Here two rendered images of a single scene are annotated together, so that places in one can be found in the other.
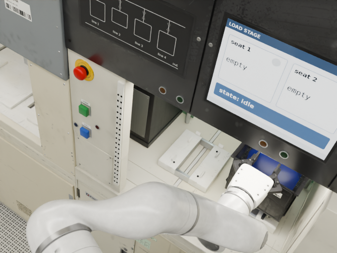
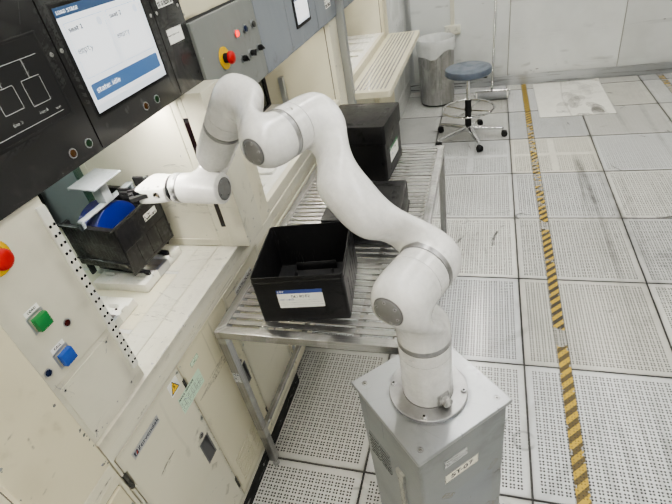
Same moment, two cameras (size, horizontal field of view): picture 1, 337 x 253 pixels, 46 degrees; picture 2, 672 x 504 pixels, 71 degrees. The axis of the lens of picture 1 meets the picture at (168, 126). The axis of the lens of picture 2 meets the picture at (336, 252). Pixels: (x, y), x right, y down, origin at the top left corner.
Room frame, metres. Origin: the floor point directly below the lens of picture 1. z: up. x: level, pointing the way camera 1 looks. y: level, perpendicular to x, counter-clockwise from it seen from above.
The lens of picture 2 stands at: (0.32, 1.04, 1.74)
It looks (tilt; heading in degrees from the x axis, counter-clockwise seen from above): 35 degrees down; 266
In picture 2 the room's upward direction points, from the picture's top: 11 degrees counter-clockwise
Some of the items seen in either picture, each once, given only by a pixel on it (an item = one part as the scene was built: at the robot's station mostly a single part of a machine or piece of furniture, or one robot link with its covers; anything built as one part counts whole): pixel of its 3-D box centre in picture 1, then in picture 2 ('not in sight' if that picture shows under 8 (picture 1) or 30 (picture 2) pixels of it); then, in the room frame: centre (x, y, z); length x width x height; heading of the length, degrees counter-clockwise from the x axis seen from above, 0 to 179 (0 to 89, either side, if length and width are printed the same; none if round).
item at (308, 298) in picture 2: not in sight; (308, 269); (0.32, -0.17, 0.85); 0.28 x 0.28 x 0.17; 73
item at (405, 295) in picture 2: not in sight; (413, 307); (0.13, 0.34, 1.07); 0.19 x 0.12 x 0.24; 42
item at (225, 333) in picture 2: not in sight; (365, 290); (0.10, -0.55, 0.38); 1.30 x 0.60 x 0.76; 64
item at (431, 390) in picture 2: not in sight; (426, 365); (0.11, 0.31, 0.85); 0.19 x 0.19 x 0.18
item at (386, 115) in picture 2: not in sight; (363, 141); (-0.06, -0.97, 0.89); 0.29 x 0.29 x 0.25; 60
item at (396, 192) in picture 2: not in sight; (366, 207); (0.06, -0.50, 0.83); 0.29 x 0.29 x 0.13; 66
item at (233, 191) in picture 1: (236, 201); (179, 188); (0.62, -0.21, 1.20); 0.09 x 0.03 x 0.08; 61
